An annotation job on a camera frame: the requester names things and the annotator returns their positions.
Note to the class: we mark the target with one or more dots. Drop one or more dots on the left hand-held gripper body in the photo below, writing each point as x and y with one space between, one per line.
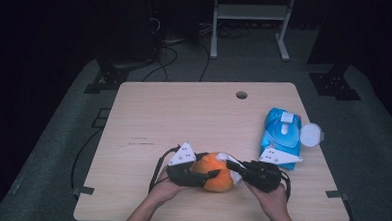
182 176

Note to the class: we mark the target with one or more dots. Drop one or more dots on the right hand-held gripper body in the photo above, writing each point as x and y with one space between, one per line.
262 176

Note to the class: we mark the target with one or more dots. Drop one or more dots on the orange plush toy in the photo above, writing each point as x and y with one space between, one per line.
219 183

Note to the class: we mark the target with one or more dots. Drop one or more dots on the white wet wipe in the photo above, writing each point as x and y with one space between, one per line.
223 156

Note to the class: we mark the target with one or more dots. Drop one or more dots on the blue wet wipe pack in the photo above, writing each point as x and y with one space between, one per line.
279 134

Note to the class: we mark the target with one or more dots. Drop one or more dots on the person's left hand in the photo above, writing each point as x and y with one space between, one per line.
163 192

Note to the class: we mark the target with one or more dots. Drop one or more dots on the person's right hand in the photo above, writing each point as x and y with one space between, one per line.
275 200

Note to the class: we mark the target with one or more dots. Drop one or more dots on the grey tape strip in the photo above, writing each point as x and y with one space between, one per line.
336 194
83 190

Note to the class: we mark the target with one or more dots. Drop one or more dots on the black tape outline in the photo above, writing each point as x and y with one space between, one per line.
100 126

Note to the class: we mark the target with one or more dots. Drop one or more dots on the black stand base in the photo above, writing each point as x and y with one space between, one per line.
333 84
110 78

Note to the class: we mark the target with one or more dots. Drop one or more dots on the white metal stand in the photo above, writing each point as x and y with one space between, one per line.
251 12

